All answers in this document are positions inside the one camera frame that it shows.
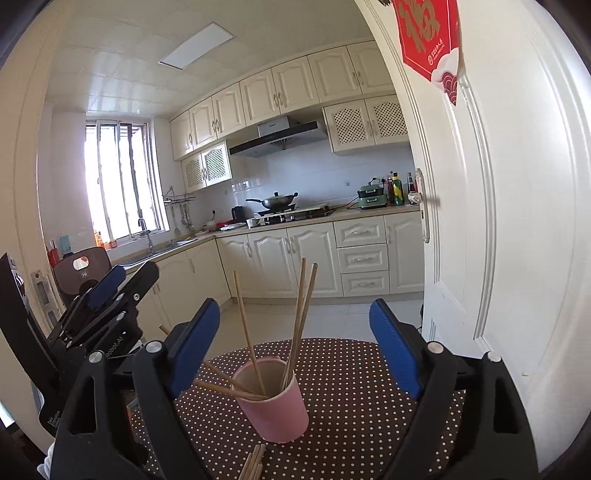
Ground small lattice door cabinet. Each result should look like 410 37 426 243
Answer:
180 141 233 194

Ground chrome faucet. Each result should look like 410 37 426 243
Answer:
137 218 154 254

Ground green tabletop cooker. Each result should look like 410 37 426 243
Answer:
358 182 389 210

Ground cream lower cabinets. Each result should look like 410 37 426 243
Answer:
124 210 426 326

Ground black range hood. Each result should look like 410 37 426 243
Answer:
228 116 329 158

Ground cream cabinets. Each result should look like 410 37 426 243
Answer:
124 210 426 326
169 41 394 162

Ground red paper door decoration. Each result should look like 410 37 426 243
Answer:
392 0 464 107

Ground kitchen window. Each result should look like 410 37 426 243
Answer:
84 120 167 243

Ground wok with lid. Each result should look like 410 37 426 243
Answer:
245 191 299 211

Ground brown chair back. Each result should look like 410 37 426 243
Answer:
52 247 114 308

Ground cream drawer stack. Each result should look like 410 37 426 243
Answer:
333 215 391 296

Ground cream upper cabinets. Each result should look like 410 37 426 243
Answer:
169 41 394 162

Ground light wooden chopstick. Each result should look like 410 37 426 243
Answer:
193 379 269 402
232 270 269 398
202 361 260 396
284 263 319 388

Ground ceiling light panel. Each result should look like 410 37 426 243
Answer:
159 18 234 70

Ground gas stove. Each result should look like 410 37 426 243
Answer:
255 205 337 225

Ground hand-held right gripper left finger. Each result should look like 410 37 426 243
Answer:
50 298 221 480

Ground wide lattice door cabinet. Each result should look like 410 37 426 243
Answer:
323 95 411 156

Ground polka dot round table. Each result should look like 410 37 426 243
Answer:
129 338 467 480

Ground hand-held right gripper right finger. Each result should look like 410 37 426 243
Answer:
368 298 539 480

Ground dark wooden chopstick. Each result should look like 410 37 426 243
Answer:
281 257 307 395

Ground wall utensil rack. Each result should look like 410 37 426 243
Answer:
161 187 197 234

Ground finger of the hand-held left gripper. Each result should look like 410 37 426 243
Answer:
48 265 127 343
60 261 160 361

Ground person's left hand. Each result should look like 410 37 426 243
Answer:
38 440 60 480

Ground silver door handle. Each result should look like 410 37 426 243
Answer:
409 168 440 245

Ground white door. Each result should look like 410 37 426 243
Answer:
355 0 591 480

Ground pink paper cup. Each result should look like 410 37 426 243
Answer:
231 356 310 444

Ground steel sink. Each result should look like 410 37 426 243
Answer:
122 239 197 267

